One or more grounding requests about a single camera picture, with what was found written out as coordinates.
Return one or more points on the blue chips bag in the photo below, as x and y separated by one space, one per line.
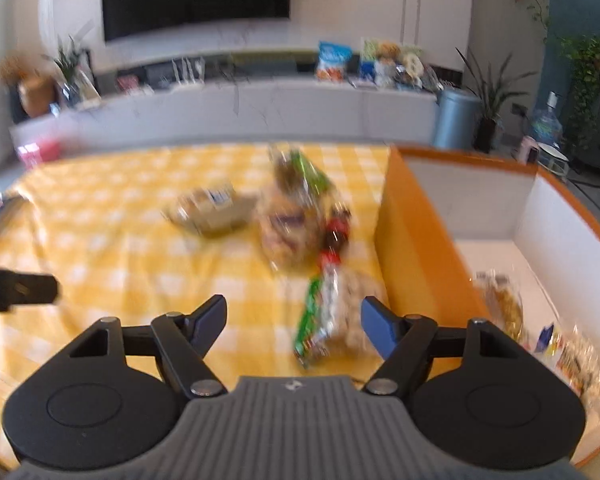
332 62

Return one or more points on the grey round trash bin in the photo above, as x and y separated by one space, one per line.
457 119

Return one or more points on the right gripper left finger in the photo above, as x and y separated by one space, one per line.
115 391

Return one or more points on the red cap candy pack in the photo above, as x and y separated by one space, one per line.
335 236

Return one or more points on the white balls snack bag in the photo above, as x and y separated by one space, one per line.
331 321

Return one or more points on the water bottle jug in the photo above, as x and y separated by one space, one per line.
545 126

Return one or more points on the potted green plant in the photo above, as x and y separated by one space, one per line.
493 88

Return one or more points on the orange vase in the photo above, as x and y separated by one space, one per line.
37 94

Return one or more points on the green nut mix bag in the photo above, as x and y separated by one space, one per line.
297 176

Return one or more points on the yellow checkered tablecloth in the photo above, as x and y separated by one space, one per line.
97 224

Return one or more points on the colourful dried fruit bag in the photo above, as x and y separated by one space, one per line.
290 227

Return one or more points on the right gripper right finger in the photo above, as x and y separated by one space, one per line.
472 391

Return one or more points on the bread rolls snack bag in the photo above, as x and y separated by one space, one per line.
212 211

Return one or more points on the white wifi router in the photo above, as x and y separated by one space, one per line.
188 72

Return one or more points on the orange storage box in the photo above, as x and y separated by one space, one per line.
444 216

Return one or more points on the snacks inside box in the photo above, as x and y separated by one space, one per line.
565 350

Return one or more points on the pink storage box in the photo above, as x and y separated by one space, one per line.
39 152

